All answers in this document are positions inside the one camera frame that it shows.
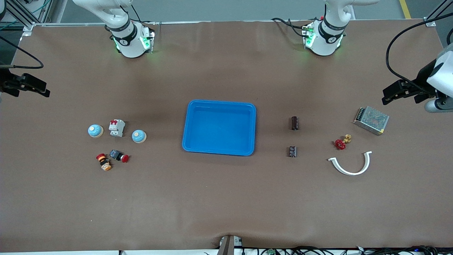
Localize metal mesh power supply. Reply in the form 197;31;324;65
353;106;390;136

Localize red handle brass valve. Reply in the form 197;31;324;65
334;134;352;151

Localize black base cables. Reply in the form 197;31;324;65
120;3;156;25
271;17;312;38

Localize black right base cables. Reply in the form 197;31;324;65
120;3;156;25

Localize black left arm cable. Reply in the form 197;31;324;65
386;12;453;89

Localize white circuit breaker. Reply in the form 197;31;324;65
108;119;126;138

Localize white curved plastic clamp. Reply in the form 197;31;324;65
327;151;373;176

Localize blue plastic tray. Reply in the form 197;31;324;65
182;100;256;157

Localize aluminium frame post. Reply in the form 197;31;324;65
0;0;53;36
425;0;453;27

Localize brown camera mount bracket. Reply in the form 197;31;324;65
217;234;243;255

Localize black left base cables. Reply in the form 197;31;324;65
271;17;312;38

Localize red orange push button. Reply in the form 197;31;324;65
96;153;113;171

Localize red mushroom button black body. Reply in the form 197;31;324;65
109;149;130;163

